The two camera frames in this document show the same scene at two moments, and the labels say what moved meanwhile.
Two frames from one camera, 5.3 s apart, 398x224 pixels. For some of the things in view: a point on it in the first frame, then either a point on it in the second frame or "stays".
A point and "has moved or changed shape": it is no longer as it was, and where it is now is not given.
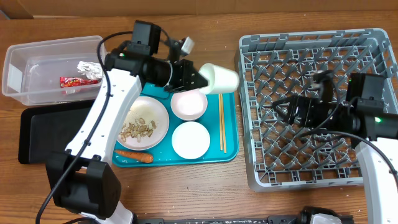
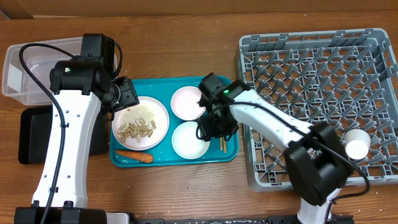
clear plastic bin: [56, 71] stays
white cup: [219, 79] has moved or changed shape
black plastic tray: [45, 130] stays
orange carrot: [134, 155] stays
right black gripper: [310, 106] → [214, 132]
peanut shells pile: [138, 129] stays
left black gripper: [186, 71] → [129, 96]
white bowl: [189, 105] stays
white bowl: [191, 140] stays
